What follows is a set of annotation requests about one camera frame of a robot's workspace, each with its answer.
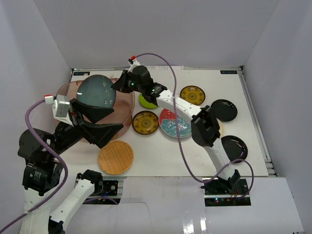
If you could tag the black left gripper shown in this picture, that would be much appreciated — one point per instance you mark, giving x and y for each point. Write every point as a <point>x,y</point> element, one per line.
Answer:
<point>78,117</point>

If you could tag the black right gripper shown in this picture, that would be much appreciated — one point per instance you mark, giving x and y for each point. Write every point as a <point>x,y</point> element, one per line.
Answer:
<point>120,85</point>

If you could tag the blue-green glazed plate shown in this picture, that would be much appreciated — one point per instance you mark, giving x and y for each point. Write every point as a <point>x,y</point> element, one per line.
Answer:
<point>96,91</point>

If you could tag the orange woven bamboo plate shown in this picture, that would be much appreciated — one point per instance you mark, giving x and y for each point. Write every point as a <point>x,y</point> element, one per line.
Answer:
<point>116,157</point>

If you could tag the red plate with teal flower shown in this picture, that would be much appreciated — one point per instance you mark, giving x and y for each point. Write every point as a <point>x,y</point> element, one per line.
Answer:
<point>167,122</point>

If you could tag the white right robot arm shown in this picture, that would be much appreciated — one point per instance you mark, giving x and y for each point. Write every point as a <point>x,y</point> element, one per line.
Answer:
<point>204,125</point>

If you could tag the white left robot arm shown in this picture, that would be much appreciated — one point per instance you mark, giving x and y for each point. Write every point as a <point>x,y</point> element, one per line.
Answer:
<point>46,172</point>

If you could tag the pink translucent plastic bin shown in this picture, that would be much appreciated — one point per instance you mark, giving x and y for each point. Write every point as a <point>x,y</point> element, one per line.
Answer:
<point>123,106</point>

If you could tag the yellow patterned plate near bin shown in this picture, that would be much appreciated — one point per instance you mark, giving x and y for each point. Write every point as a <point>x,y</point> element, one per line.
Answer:
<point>145,122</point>

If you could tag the lime green plate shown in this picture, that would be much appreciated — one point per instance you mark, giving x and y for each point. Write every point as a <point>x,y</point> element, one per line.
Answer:
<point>143,102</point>

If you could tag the yellow patterned plate far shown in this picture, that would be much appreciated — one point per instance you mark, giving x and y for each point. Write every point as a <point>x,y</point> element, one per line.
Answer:
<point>193,95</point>

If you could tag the black plate far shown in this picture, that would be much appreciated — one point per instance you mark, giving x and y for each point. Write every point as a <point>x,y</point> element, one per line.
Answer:
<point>224,110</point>

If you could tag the cream and black plate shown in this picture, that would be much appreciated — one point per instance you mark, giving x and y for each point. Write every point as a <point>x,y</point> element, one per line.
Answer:
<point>221,130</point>

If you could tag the black plate near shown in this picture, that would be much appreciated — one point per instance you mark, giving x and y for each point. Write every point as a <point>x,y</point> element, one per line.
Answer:
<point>235,148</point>

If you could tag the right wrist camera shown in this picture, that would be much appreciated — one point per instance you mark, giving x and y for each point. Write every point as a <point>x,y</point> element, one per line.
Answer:
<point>133,62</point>

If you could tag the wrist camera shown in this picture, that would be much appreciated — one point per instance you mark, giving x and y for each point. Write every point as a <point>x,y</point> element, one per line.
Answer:
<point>60,108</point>
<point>133,62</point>

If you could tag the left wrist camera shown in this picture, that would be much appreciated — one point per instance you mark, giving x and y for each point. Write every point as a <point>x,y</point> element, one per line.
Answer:
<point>60,108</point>

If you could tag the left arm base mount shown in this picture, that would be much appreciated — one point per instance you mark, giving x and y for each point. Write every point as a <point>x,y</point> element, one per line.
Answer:
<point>105,193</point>

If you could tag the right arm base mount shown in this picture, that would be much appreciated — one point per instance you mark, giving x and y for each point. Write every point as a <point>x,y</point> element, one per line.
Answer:
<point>216,196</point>

